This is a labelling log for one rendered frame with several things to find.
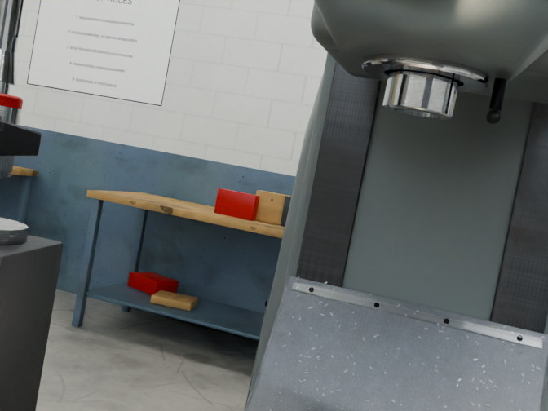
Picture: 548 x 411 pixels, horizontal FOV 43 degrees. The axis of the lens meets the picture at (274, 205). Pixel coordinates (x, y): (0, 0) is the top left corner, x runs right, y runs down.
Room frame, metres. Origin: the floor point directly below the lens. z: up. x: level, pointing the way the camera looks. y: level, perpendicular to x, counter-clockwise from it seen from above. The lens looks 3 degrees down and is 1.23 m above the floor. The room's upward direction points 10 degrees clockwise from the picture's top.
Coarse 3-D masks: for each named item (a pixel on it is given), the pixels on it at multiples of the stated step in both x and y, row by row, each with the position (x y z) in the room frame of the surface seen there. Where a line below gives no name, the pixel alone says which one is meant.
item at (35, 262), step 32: (0, 224) 0.59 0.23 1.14; (0, 256) 0.53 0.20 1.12; (32, 256) 0.58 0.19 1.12; (0, 288) 0.53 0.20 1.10; (32, 288) 0.59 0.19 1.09; (0, 320) 0.54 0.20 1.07; (32, 320) 0.60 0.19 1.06; (0, 352) 0.55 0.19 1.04; (32, 352) 0.61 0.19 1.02; (0, 384) 0.56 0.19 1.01; (32, 384) 0.62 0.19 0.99
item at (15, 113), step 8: (0, 112) 0.57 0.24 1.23; (8, 112) 0.57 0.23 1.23; (16, 112) 0.58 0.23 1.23; (8, 120) 0.58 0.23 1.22; (16, 120) 0.59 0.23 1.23; (0, 160) 0.57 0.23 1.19; (8, 160) 0.58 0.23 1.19; (0, 168) 0.58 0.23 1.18; (8, 168) 0.58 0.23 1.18; (0, 176) 0.58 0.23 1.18; (8, 176) 0.59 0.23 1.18
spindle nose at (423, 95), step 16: (400, 80) 0.46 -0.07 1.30; (416, 80) 0.45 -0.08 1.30; (432, 80) 0.45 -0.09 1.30; (448, 80) 0.46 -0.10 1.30; (384, 96) 0.48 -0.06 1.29; (400, 96) 0.46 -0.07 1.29; (416, 96) 0.45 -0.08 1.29; (432, 96) 0.45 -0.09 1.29; (448, 96) 0.46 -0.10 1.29; (400, 112) 0.49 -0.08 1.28; (416, 112) 0.49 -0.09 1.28; (432, 112) 0.45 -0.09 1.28; (448, 112) 0.46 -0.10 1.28
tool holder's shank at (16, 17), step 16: (0, 0) 0.58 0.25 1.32; (16, 0) 0.58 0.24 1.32; (0, 16) 0.58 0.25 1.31; (16, 16) 0.58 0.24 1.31; (0, 32) 0.58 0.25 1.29; (16, 32) 0.59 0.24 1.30; (0, 48) 0.58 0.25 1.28; (16, 48) 0.59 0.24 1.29; (0, 64) 0.58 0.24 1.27; (0, 80) 0.57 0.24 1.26
